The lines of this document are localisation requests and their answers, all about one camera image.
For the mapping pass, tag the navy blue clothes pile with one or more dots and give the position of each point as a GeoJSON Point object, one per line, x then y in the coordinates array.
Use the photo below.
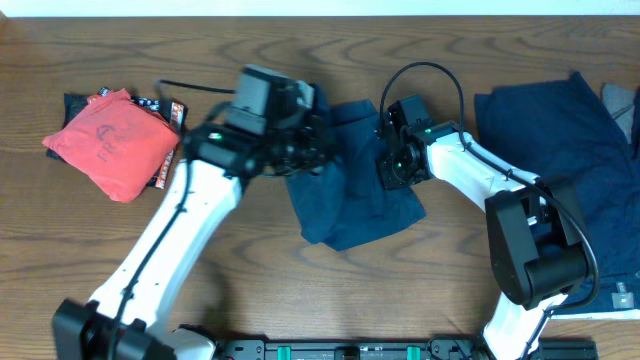
{"type": "Point", "coordinates": [562, 128]}

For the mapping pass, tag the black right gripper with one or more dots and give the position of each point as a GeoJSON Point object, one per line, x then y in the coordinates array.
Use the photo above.
{"type": "Point", "coordinates": [388, 179]}

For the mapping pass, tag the navy blue shorts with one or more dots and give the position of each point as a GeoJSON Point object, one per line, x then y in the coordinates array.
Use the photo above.
{"type": "Point", "coordinates": [346, 204]}

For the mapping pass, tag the red folded t-shirt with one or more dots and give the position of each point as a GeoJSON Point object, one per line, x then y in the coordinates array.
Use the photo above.
{"type": "Point", "coordinates": [118, 144]}

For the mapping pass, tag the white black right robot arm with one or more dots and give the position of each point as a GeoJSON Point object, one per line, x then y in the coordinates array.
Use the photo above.
{"type": "Point", "coordinates": [540, 252]}

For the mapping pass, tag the grey garment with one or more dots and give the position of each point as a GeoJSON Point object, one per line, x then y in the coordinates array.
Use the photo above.
{"type": "Point", "coordinates": [619, 102]}

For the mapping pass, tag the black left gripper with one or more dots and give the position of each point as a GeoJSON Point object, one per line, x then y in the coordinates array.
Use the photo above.
{"type": "Point", "coordinates": [308, 133]}

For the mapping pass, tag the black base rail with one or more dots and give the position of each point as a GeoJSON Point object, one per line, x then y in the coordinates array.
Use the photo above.
{"type": "Point", "coordinates": [440, 348]}

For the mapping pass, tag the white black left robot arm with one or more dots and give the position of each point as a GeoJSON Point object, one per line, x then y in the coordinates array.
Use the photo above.
{"type": "Point", "coordinates": [127, 316]}

